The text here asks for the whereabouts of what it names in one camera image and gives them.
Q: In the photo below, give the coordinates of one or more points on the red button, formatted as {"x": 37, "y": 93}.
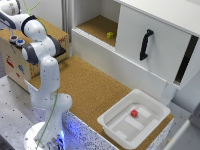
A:
{"x": 14, "y": 39}

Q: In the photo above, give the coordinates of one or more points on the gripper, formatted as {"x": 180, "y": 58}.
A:
{"x": 7, "y": 22}

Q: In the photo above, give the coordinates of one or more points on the yellow block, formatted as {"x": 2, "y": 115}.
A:
{"x": 110, "y": 34}

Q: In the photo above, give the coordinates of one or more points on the white sliding door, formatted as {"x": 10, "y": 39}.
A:
{"x": 160, "y": 50}

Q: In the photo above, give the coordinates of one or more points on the white plastic box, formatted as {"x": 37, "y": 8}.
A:
{"x": 146, "y": 128}

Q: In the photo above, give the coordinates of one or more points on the white cabinet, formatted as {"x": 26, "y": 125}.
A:
{"x": 96, "y": 56}

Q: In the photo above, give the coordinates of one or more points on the pink block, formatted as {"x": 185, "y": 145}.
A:
{"x": 134, "y": 113}

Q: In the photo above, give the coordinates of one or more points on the blue button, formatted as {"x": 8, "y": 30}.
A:
{"x": 20, "y": 42}

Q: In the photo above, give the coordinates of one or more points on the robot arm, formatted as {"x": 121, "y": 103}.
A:
{"x": 49, "y": 80}

